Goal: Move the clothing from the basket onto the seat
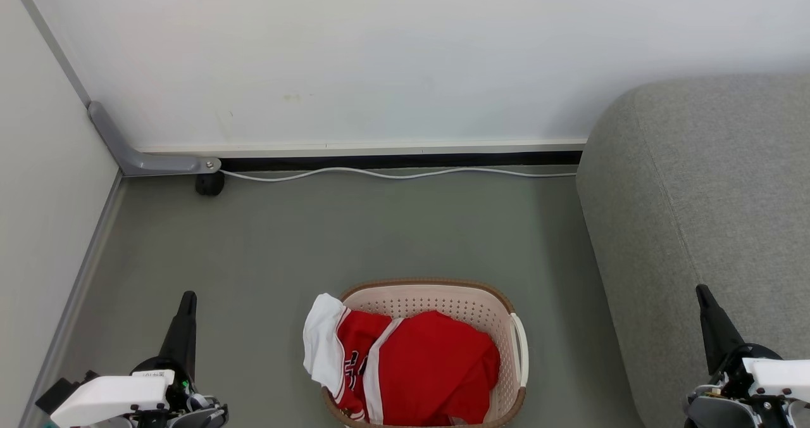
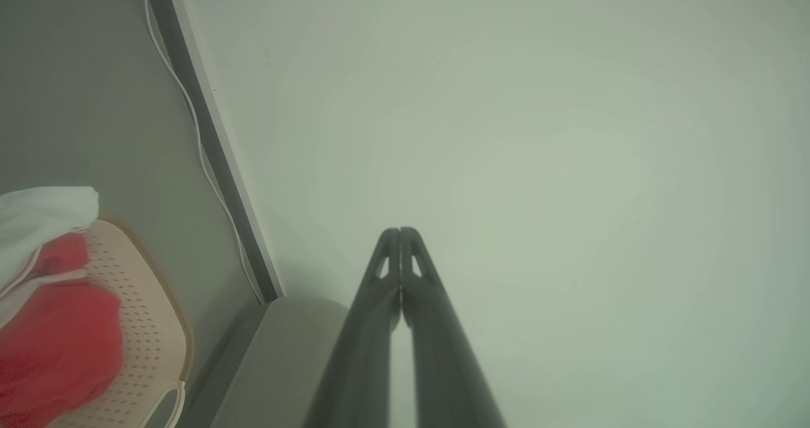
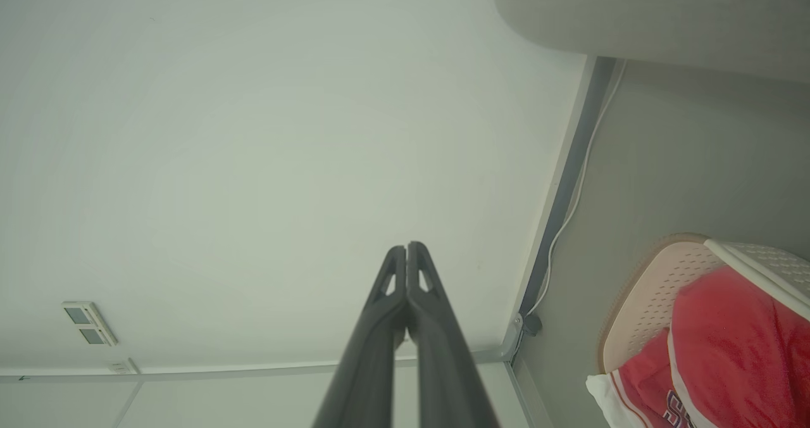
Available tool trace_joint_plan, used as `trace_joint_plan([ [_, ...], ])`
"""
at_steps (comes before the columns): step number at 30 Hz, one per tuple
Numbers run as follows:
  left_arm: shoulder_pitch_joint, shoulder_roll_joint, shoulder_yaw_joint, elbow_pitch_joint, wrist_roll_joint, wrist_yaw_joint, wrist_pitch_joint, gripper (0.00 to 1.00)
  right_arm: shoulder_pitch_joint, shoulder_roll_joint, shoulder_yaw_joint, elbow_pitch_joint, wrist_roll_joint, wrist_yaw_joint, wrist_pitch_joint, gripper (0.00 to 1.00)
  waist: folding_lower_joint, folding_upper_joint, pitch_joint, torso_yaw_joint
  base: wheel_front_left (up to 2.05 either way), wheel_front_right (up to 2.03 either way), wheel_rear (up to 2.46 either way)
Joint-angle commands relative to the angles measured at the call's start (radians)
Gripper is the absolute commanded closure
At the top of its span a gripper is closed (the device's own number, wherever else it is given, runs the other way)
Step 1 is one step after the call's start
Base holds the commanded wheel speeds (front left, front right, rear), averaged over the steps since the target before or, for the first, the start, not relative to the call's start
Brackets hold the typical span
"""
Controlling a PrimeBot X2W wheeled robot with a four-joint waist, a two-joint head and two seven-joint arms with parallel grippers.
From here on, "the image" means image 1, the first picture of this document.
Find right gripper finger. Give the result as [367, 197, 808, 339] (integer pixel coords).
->
[695, 284, 747, 375]

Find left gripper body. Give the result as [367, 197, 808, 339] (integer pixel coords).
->
[51, 355, 230, 428]

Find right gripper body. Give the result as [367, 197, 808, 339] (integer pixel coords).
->
[683, 343, 810, 428]

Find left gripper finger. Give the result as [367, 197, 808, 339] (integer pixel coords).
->
[158, 291, 198, 381]

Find red and white jersey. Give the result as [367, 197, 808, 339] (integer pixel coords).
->
[302, 293, 406, 424]

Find red garment with white trim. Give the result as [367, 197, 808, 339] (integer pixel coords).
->
[378, 311, 501, 426]

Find grey fabric sofa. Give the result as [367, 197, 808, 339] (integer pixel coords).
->
[576, 73, 810, 428]

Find black caster wheel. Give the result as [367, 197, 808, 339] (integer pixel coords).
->
[195, 172, 226, 197]

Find grey metal partition foot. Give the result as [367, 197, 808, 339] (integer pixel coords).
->
[6, 0, 222, 177]

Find black and white skirting board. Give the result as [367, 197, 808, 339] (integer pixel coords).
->
[136, 140, 589, 173]

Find cream laundry basket brown rim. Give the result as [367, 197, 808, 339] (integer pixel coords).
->
[321, 279, 530, 428]

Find white floor cable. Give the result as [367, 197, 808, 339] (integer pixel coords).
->
[218, 167, 578, 182]

